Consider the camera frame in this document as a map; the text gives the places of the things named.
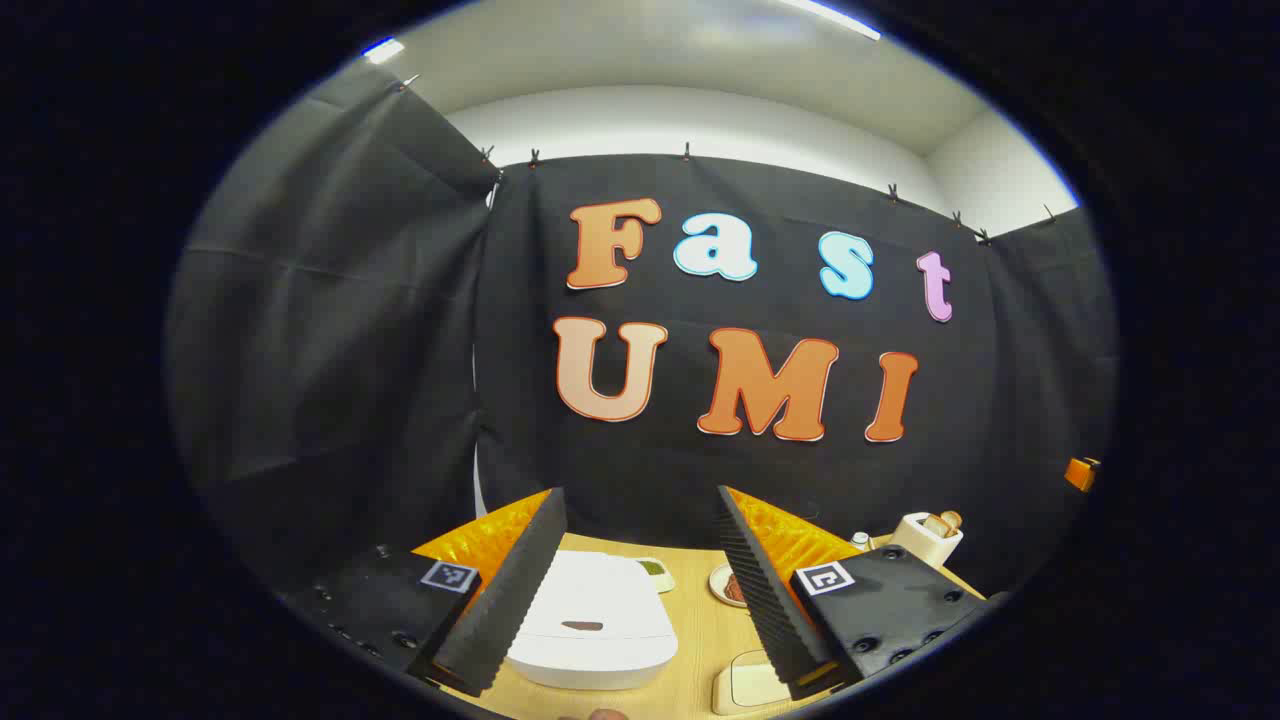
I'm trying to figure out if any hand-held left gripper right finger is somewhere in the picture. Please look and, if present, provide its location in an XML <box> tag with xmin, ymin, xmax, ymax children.
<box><xmin>716</xmin><ymin>486</ymin><xmax>991</xmax><ymax>701</ymax></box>

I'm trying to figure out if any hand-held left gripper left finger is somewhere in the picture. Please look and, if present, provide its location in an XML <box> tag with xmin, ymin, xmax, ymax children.
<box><xmin>285</xmin><ymin>487</ymin><xmax>568</xmax><ymax>698</ymax></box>

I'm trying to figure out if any cream square rice container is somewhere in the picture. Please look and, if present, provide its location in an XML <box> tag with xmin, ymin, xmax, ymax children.
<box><xmin>712</xmin><ymin>650</ymin><xmax>796</xmax><ymax>716</ymax></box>

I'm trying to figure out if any white rice cooker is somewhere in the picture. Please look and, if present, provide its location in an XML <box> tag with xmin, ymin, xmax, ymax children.
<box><xmin>505</xmin><ymin>550</ymin><xmax>679</xmax><ymax>691</ymax></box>

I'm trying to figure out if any white round plate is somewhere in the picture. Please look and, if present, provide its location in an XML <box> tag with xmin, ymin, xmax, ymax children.
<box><xmin>708</xmin><ymin>562</ymin><xmax>751</xmax><ymax>609</ymax></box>

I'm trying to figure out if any cream toaster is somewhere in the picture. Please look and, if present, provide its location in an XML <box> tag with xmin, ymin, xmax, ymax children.
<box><xmin>888</xmin><ymin>512</ymin><xmax>964</xmax><ymax>571</ymax></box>

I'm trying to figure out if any black backdrop cloth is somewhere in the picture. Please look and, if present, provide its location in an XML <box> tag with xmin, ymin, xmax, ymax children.
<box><xmin>165</xmin><ymin>62</ymin><xmax>1119</xmax><ymax>601</ymax></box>

